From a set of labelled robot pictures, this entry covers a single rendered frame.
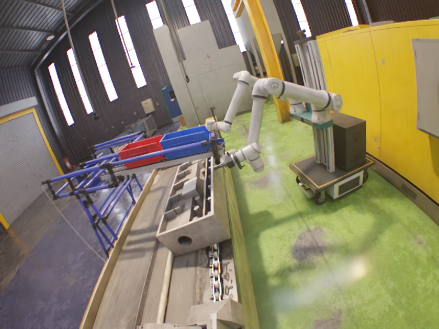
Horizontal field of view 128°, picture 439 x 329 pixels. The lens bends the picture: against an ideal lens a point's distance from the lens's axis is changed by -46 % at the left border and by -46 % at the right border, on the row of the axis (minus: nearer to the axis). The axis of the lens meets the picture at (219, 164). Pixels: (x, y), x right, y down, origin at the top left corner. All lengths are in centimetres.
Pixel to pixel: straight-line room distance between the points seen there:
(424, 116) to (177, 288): 213
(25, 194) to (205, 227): 1129
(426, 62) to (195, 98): 684
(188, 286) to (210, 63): 695
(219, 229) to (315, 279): 105
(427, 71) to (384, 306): 176
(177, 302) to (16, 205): 1086
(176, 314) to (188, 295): 12
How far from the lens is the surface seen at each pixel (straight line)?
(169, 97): 1107
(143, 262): 133
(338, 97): 170
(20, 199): 1166
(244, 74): 198
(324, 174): 231
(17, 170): 1199
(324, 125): 186
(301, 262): 188
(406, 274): 197
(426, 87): 186
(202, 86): 726
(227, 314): 68
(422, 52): 184
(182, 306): 102
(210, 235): 106
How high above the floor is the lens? 158
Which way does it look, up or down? 24 degrees down
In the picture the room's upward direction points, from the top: 19 degrees counter-clockwise
